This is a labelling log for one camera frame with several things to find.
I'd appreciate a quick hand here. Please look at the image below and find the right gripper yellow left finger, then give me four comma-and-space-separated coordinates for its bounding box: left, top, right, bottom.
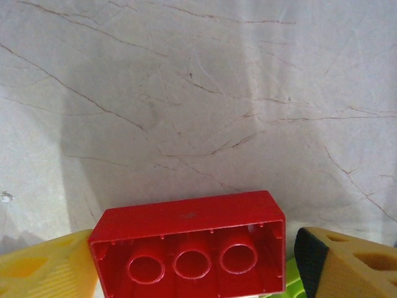
0, 228, 99, 298

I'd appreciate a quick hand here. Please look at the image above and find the red lego brick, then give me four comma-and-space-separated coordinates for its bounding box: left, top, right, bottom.
88, 190, 288, 298

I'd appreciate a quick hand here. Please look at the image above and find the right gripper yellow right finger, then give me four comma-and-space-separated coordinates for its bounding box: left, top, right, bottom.
293, 227, 397, 298

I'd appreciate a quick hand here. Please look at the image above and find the green lego brick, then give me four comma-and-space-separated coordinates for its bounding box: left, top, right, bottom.
283, 257, 308, 298

